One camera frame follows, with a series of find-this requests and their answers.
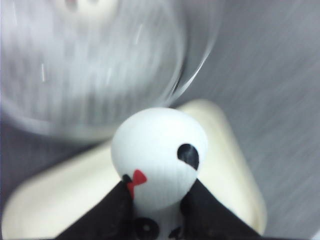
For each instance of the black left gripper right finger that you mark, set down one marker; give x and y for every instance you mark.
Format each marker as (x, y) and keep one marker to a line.
(204, 217)

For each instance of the stainless steel steamer pot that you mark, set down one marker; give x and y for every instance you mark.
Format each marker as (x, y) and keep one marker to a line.
(76, 69)

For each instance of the panda bun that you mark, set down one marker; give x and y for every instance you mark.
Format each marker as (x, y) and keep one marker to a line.
(159, 224)
(158, 152)

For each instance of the cream plastic tray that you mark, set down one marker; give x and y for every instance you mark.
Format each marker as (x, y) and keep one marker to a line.
(44, 205)

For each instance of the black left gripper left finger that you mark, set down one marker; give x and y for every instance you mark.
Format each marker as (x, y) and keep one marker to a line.
(110, 219)

